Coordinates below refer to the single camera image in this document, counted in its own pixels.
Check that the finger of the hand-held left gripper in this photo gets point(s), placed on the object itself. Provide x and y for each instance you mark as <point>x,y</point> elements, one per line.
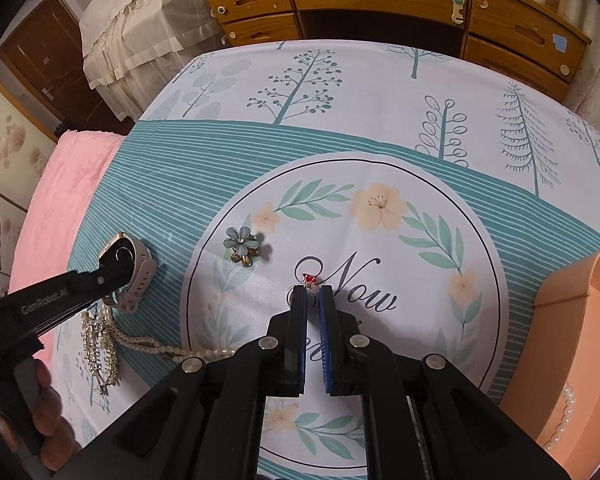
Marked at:
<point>107,275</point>

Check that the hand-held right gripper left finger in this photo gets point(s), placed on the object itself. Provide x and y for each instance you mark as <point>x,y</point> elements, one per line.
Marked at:
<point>297,345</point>

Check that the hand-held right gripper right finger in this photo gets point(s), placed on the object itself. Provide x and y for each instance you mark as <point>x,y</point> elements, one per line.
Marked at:
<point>329,350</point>

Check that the grey smartwatch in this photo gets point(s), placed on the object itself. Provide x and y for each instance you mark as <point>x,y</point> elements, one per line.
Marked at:
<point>140,270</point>

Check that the small red earring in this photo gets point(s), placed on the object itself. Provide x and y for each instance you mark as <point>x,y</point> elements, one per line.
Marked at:
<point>310,278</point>

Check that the blue flower brooch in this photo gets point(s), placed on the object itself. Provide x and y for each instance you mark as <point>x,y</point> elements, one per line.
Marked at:
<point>244,245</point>

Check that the orange jewelry box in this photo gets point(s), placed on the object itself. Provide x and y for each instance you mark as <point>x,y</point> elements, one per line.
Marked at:
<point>580,340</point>

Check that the person's left hand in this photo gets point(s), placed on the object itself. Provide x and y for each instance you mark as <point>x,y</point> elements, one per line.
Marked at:
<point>50,410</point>

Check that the pink blanket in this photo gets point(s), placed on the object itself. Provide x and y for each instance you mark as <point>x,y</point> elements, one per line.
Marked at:
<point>60,180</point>

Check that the tree printed teal tablecloth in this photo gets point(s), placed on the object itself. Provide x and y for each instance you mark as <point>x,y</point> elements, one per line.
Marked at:
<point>380,125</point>

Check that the brown wooden door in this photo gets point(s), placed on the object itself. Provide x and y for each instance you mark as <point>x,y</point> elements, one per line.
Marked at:
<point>45,50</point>

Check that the cream lace cover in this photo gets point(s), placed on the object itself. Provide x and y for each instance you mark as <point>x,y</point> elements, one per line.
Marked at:
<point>145,25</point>

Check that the green white drawer lock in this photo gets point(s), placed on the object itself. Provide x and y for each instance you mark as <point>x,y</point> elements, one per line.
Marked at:
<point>457,7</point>

